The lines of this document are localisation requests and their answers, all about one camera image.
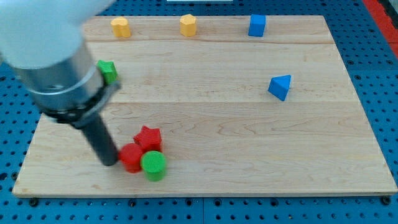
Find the green star block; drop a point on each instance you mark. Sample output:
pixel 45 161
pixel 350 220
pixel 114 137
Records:
pixel 108 71

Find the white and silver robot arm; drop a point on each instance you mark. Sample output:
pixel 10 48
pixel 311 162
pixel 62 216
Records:
pixel 42 42

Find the red star block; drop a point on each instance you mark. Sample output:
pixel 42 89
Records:
pixel 149 139

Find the light wooden board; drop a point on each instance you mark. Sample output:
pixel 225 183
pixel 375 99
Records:
pixel 223 133

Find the green cylinder block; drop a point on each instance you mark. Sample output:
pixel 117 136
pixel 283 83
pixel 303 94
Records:
pixel 154 165

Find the red cylinder block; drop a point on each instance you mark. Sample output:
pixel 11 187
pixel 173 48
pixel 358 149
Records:
pixel 130 156

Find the blue triangle block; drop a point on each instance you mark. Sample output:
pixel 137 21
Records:
pixel 279 86

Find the yellow hexagon block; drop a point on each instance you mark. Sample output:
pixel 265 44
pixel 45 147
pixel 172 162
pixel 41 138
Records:
pixel 188 25

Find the blue cube block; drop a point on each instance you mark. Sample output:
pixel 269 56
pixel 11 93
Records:
pixel 257 25

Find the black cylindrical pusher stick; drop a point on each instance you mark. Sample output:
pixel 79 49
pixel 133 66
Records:
pixel 96 133

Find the yellow heart block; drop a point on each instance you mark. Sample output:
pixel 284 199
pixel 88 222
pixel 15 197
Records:
pixel 120 27

